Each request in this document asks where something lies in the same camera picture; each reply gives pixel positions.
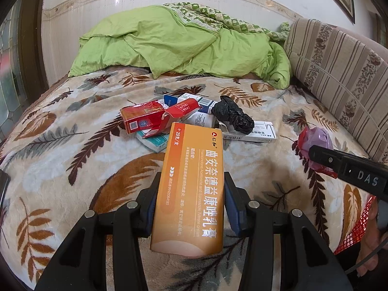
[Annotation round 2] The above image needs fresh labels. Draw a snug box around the purple snack wrapper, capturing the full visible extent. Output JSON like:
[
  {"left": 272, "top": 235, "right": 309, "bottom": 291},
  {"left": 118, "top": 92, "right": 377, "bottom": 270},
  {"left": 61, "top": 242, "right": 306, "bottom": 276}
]
[{"left": 297, "top": 127, "right": 337, "bottom": 178}]

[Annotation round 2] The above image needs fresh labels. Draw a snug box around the long white medicine box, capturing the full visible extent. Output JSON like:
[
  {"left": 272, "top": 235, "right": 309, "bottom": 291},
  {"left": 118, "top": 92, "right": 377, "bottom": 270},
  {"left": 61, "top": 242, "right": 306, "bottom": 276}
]
[{"left": 218, "top": 121, "right": 277, "bottom": 143}]

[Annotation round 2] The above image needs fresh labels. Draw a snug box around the orange medicine box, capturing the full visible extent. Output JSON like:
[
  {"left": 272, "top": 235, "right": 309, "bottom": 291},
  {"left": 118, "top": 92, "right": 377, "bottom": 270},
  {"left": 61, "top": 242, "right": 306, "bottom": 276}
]
[{"left": 151, "top": 122, "right": 224, "bottom": 258}]

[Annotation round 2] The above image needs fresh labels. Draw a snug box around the teal and white box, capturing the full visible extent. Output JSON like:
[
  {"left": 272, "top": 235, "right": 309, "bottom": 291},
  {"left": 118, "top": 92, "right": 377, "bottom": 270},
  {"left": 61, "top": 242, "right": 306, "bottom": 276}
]
[{"left": 136, "top": 131, "right": 169, "bottom": 153}]

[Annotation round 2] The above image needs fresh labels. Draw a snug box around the black plastic bag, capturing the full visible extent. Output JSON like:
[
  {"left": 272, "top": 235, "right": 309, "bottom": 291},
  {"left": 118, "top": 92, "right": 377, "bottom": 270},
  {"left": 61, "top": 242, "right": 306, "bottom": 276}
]
[{"left": 211, "top": 95, "right": 255, "bottom": 135}]

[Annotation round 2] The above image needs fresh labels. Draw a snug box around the red cigarette box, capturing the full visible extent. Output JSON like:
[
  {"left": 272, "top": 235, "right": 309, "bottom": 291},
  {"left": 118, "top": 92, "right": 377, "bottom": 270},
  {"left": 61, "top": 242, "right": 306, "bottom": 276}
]
[{"left": 120, "top": 98, "right": 200, "bottom": 137}]

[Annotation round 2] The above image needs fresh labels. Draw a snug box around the blue and white box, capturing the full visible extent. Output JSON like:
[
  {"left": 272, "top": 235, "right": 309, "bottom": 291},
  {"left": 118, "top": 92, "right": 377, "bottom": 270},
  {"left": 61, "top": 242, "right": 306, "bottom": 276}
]
[{"left": 163, "top": 92, "right": 220, "bottom": 114}]

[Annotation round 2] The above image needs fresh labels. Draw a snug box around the red plastic basket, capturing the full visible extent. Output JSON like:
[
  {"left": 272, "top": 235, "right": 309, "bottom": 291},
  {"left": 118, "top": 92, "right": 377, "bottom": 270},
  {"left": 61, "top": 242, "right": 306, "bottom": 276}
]
[{"left": 334, "top": 195, "right": 376, "bottom": 255}]

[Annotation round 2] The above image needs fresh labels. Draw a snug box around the striped floral bolster cushion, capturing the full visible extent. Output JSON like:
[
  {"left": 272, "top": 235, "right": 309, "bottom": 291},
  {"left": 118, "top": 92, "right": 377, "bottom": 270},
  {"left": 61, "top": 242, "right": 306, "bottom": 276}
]
[{"left": 285, "top": 18, "right": 387, "bottom": 164}]

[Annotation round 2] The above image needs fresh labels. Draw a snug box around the leaf-patterned bed blanket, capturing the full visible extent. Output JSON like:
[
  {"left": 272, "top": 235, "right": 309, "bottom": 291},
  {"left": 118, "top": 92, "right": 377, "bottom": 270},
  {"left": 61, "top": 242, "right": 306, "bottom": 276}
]
[{"left": 1, "top": 68, "right": 369, "bottom": 290}]

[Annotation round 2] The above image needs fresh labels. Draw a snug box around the green quilt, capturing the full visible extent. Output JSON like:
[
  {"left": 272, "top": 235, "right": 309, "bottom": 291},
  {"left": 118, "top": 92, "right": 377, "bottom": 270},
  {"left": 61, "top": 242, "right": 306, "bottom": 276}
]
[{"left": 68, "top": 2, "right": 291, "bottom": 89}]

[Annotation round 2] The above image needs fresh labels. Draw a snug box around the black cable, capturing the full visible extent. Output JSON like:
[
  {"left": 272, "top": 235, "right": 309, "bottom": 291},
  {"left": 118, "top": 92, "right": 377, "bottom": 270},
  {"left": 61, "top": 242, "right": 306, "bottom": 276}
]
[{"left": 345, "top": 236, "right": 388, "bottom": 275}]

